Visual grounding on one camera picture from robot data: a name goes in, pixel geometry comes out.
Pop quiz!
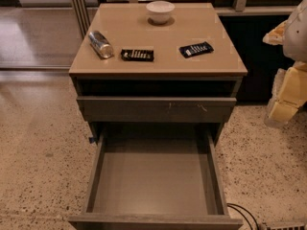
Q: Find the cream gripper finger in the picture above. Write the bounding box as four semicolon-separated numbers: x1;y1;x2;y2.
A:
264;99;298;127

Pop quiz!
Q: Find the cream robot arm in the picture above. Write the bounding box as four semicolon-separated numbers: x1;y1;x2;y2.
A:
263;0;307;127

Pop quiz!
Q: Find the black blue rxbar wrapper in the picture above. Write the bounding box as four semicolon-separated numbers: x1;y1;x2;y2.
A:
179;41;214;58

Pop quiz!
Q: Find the brown drawer cabinet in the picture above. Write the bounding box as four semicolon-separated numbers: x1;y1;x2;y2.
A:
69;3;247;138

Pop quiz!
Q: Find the open grey middle drawer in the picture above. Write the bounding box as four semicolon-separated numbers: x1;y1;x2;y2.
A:
68;131;243;230

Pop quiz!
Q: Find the closed grey top drawer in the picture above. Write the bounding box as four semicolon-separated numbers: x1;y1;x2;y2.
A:
77;96;236;123

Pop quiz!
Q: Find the white ceramic bowl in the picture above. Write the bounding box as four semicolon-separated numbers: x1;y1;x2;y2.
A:
146;1;175;24

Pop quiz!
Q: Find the silver metal can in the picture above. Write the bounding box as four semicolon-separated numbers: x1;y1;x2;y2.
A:
88;31;114;58

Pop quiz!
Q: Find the black floor cable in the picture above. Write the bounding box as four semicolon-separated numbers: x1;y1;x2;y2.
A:
225;202;261;230

